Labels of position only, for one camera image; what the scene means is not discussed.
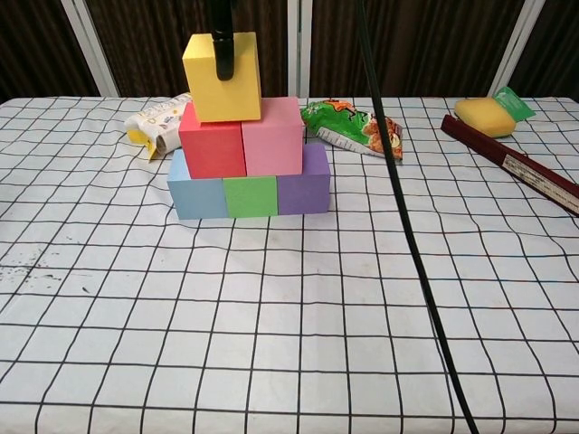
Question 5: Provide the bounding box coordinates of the yellow sponge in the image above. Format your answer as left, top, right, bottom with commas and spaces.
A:
453, 96, 517, 139

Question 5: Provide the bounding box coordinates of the blue foam cube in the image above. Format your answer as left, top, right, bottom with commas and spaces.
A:
166, 148, 229, 222

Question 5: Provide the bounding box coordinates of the green foam cube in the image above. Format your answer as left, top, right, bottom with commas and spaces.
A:
223, 175, 280, 218

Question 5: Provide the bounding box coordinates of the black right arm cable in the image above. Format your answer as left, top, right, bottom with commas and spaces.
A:
355, 0, 481, 434

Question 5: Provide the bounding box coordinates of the green snack bag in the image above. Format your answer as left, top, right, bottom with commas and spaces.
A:
300, 98, 404, 162

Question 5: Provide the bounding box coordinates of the pink foam cube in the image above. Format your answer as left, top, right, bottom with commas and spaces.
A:
242, 96, 304, 176

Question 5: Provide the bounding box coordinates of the yellow foam cube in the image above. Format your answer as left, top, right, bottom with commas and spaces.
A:
182, 31, 263, 123

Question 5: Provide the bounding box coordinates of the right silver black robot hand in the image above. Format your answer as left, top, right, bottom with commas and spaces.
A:
207, 0, 237, 82

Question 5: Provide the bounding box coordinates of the white cracker package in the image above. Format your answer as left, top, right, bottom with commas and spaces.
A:
124, 92, 194, 163

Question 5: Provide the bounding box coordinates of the purple foam cube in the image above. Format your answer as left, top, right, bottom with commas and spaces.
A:
275, 143, 330, 216

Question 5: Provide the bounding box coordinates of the red foam cube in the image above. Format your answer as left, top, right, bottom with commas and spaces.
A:
178, 101, 248, 180

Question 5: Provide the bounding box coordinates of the dark red folded fan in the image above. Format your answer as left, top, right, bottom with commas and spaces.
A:
441, 114, 579, 210

